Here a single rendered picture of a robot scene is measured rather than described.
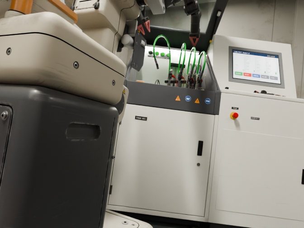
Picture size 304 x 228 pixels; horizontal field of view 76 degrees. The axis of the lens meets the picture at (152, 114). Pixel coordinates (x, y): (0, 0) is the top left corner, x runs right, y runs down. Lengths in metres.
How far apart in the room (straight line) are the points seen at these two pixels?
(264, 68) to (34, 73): 1.81
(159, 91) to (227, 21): 3.86
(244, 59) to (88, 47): 1.64
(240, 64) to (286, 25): 3.20
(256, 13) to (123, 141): 4.32
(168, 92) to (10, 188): 1.15
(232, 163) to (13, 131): 1.32
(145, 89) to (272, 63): 1.16
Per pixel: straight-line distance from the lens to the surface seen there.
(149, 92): 1.36
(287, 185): 1.67
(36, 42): 0.36
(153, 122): 1.34
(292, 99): 1.68
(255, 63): 1.95
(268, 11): 5.14
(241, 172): 1.51
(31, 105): 0.34
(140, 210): 1.45
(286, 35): 4.92
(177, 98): 1.37
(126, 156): 1.37
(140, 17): 1.55
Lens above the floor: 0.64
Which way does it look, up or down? 4 degrees up
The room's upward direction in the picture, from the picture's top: 7 degrees clockwise
